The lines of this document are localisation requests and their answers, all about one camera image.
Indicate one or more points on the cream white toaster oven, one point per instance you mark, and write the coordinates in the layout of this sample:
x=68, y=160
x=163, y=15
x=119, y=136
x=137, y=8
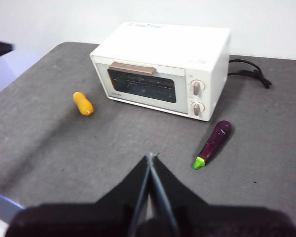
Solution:
x=167, y=47

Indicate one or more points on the purple toy eggplant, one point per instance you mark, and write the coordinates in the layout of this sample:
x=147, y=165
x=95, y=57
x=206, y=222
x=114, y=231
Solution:
x=217, y=140

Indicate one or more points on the beige round oven knob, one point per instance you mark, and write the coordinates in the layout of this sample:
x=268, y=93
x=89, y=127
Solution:
x=197, y=87
x=197, y=108

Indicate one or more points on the yellow toy corn cob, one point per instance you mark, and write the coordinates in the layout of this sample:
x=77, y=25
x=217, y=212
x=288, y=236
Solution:
x=83, y=103

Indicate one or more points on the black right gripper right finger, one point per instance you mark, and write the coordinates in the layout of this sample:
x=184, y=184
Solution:
x=175, y=190

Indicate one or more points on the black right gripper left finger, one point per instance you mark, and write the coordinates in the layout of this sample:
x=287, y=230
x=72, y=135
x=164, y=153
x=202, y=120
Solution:
x=128, y=187

